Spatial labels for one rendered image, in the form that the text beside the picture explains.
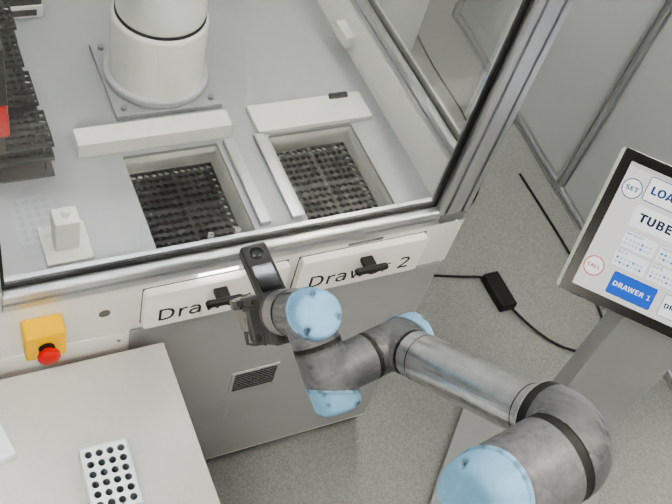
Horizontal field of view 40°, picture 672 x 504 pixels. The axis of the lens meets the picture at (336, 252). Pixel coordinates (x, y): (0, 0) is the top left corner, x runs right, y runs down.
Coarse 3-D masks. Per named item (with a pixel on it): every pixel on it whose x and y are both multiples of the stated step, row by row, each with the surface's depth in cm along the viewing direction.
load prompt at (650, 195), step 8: (648, 184) 184; (656, 184) 183; (664, 184) 183; (648, 192) 184; (656, 192) 184; (664, 192) 183; (648, 200) 184; (656, 200) 184; (664, 200) 184; (664, 208) 184
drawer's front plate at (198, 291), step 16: (240, 272) 178; (288, 272) 183; (160, 288) 172; (176, 288) 172; (192, 288) 174; (208, 288) 176; (240, 288) 180; (144, 304) 172; (160, 304) 174; (176, 304) 176; (192, 304) 178; (144, 320) 176; (160, 320) 178; (176, 320) 180
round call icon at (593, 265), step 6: (588, 252) 187; (588, 258) 187; (594, 258) 187; (600, 258) 187; (582, 264) 187; (588, 264) 187; (594, 264) 187; (600, 264) 187; (606, 264) 187; (582, 270) 188; (588, 270) 187; (594, 270) 187; (600, 270) 187; (594, 276) 187; (600, 276) 187
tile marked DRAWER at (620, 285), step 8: (616, 272) 187; (616, 280) 187; (624, 280) 187; (632, 280) 186; (608, 288) 187; (616, 288) 187; (624, 288) 187; (632, 288) 187; (640, 288) 186; (648, 288) 186; (616, 296) 187; (624, 296) 187; (632, 296) 187; (640, 296) 187; (648, 296) 186; (640, 304) 187; (648, 304) 187
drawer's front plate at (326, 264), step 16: (384, 240) 191; (400, 240) 192; (416, 240) 193; (320, 256) 184; (336, 256) 185; (352, 256) 187; (384, 256) 193; (400, 256) 195; (416, 256) 198; (304, 272) 185; (320, 272) 187; (336, 272) 190; (384, 272) 198; (320, 288) 193
